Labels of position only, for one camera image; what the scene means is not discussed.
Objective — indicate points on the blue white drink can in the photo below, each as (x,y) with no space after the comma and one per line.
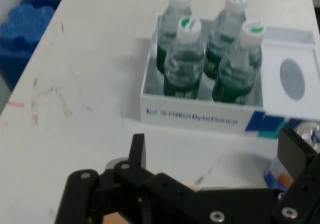
(275,176)

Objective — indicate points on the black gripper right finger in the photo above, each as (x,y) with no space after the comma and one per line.
(292,154)

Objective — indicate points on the white blue cardboard box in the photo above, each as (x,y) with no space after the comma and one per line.
(200,116)

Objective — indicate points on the clear water bottle green label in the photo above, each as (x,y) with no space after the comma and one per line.
(170,22)
(237,76)
(183,67)
(222,27)

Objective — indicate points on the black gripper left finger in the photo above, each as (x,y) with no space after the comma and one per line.
(85,196)

